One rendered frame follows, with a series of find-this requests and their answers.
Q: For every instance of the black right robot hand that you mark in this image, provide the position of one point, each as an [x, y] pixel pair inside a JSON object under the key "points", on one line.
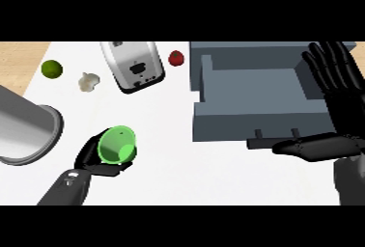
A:
{"points": [[339, 96]]}

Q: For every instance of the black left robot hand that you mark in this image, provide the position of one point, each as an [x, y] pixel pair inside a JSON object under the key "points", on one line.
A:
{"points": [[89, 158]]}

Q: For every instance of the green cup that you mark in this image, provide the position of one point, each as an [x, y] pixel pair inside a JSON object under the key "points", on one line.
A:
{"points": [[117, 145]]}

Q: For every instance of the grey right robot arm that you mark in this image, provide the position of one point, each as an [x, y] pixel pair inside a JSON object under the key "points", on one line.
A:
{"points": [[351, 180]]}

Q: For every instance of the grey open drawer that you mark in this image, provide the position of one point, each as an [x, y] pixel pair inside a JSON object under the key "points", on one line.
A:
{"points": [[252, 103]]}

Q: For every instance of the silver metal pot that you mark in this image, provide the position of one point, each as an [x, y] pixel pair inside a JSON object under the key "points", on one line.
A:
{"points": [[26, 128]]}

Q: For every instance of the grey cabinet body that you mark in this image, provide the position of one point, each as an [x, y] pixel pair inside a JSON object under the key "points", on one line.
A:
{"points": [[266, 53]]}

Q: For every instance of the white garlic bulb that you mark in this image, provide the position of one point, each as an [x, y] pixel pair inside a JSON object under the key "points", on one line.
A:
{"points": [[89, 81]]}

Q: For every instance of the green lime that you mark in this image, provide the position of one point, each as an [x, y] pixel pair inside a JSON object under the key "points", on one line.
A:
{"points": [[52, 68]]}

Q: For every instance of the silver toaster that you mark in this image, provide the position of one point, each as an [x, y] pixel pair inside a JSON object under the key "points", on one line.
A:
{"points": [[133, 66]]}

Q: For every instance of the red tomato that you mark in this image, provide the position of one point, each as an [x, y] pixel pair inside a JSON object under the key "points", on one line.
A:
{"points": [[176, 58]]}

